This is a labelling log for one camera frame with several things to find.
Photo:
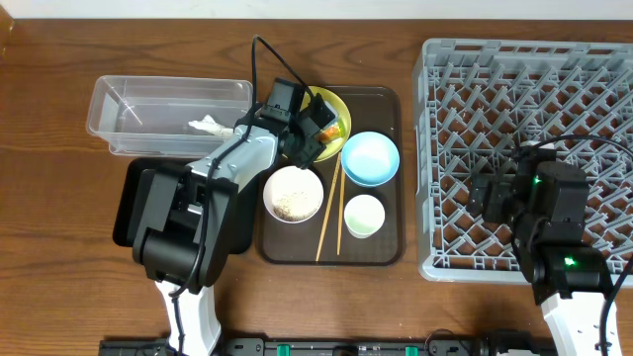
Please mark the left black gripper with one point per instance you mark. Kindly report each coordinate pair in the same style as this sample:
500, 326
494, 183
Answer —
307, 136

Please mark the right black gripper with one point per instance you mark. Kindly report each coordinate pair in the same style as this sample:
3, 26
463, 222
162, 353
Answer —
481, 196

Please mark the green orange snack wrapper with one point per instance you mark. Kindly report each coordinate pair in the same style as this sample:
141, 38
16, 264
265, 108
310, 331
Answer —
331, 133

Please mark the white bowl with residue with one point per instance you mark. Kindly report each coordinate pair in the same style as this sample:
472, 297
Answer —
292, 195

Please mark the white tissue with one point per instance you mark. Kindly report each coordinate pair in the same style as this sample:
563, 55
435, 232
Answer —
210, 126

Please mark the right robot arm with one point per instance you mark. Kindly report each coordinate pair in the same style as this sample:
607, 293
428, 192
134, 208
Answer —
544, 206

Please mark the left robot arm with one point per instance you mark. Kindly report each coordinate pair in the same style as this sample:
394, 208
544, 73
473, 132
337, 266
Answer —
182, 218

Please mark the grey dishwasher rack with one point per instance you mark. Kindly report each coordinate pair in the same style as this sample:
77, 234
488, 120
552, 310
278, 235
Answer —
474, 101

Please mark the yellow plate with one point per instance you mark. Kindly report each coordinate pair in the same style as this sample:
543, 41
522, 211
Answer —
343, 117

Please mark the left wooden chopstick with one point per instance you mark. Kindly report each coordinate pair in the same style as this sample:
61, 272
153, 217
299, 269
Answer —
328, 207

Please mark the wooden chopstick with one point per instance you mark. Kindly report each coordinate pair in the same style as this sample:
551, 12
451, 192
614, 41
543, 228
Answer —
328, 207
340, 219

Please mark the light blue bowl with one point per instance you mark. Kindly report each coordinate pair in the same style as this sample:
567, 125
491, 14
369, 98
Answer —
370, 159

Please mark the right wooden chopstick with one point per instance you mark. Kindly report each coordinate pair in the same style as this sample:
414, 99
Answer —
340, 219

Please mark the small pale green cup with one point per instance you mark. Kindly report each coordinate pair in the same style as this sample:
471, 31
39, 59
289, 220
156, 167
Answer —
364, 215

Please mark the clear plastic bin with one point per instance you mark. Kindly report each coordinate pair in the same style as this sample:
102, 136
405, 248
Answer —
149, 115

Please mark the black plastic bin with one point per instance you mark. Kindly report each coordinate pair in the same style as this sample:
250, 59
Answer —
128, 198

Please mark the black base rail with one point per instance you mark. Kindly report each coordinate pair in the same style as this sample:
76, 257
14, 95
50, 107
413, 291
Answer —
260, 347

